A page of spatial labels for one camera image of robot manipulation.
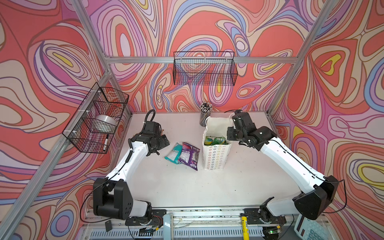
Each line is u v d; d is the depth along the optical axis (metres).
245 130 0.55
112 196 0.41
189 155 0.90
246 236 0.68
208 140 0.92
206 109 0.98
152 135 0.64
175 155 0.91
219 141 0.91
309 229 0.69
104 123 0.70
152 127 0.65
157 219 0.73
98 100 0.80
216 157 0.78
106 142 0.72
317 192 0.39
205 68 0.96
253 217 0.73
